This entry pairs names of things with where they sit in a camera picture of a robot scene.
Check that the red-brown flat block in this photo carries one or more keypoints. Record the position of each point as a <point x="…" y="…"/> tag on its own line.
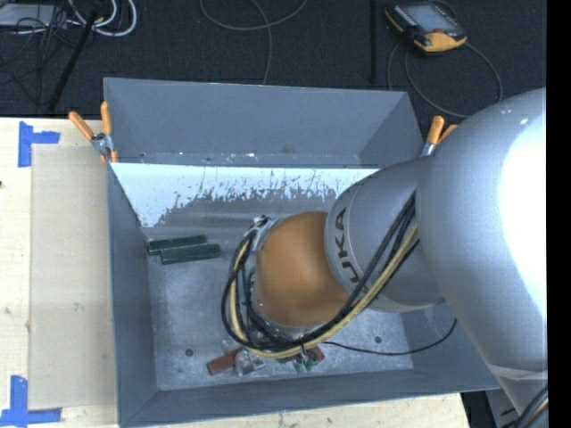
<point x="219" y="364"/>
<point x="317" y="353"/>

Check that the grey metal bin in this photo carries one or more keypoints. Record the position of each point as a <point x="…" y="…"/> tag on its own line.
<point x="187" y="310"/>

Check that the dark green flat block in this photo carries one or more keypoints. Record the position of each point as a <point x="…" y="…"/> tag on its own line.
<point x="192" y="254"/>
<point x="176" y="242"/>

